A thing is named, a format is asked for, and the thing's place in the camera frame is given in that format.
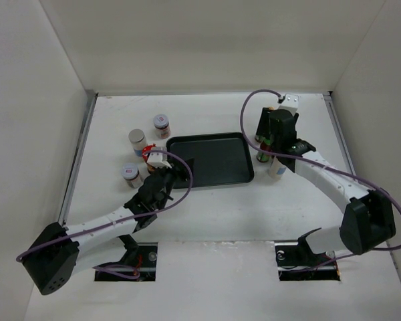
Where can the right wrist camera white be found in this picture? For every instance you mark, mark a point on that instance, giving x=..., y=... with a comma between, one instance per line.
x=289, y=102

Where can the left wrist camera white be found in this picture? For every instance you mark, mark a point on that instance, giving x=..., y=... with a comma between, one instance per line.
x=157, y=159

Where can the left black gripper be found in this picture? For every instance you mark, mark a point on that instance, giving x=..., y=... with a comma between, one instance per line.
x=182, y=172

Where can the silver lid white jar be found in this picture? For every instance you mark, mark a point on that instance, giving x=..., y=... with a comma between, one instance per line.
x=138, y=141

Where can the red lid sauce jar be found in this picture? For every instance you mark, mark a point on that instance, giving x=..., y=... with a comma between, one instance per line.
x=146, y=151

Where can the yellow cap chili bottle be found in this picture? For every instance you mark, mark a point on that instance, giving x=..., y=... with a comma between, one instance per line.
x=263, y=155

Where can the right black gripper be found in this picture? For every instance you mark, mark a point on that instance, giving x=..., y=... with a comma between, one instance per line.
x=264, y=120

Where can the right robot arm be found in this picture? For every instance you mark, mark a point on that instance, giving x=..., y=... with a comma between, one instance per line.
x=368, y=218

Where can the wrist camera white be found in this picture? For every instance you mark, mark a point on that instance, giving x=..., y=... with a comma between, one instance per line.
x=157, y=159
x=289, y=102

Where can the white lid jar front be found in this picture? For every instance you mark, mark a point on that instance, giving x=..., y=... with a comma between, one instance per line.
x=131, y=175

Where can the black plastic tray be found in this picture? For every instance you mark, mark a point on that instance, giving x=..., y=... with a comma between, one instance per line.
x=215, y=159

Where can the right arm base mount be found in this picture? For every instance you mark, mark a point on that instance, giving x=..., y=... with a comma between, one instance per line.
x=296, y=262

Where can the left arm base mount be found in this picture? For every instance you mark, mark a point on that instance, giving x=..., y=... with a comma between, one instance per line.
x=136, y=264

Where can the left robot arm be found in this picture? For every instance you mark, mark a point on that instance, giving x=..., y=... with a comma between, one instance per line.
x=105, y=244

